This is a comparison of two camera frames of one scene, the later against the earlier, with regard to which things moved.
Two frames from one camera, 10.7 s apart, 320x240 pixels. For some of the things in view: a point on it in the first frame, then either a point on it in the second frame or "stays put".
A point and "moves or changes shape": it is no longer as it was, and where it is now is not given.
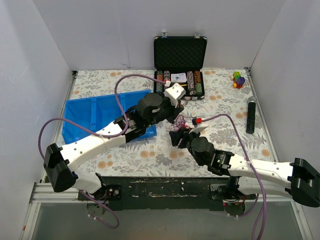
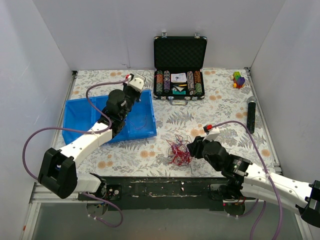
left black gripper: x=173 y=111 -> x=132 y=92
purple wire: x=186 y=102 moves or changes shape
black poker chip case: x=180 y=59 stays put
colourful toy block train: x=238 y=81 stays put
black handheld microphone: x=251 y=115 stays put
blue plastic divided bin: x=99 y=112 stays put
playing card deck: x=181 y=77 stays put
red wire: x=179 y=123 -> x=179 y=153
